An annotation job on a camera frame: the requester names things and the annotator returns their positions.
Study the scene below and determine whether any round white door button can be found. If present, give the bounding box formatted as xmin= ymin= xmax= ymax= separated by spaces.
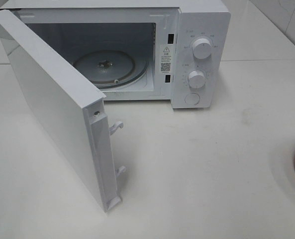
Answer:
xmin=185 ymin=93 xmax=200 ymax=106

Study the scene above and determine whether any white microwave knob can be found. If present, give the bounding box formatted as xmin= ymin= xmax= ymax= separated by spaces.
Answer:
xmin=188 ymin=70 xmax=206 ymax=89
xmin=192 ymin=37 xmax=212 ymax=60

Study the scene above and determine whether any white microwave door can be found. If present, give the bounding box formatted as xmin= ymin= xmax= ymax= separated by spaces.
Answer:
xmin=0 ymin=10 xmax=125 ymax=211

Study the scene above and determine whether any white warning sticker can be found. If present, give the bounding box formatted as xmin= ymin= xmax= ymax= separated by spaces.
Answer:
xmin=159 ymin=44 xmax=174 ymax=74

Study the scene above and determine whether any white microwave oven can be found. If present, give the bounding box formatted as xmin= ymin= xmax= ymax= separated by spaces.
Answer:
xmin=0 ymin=0 xmax=231 ymax=109

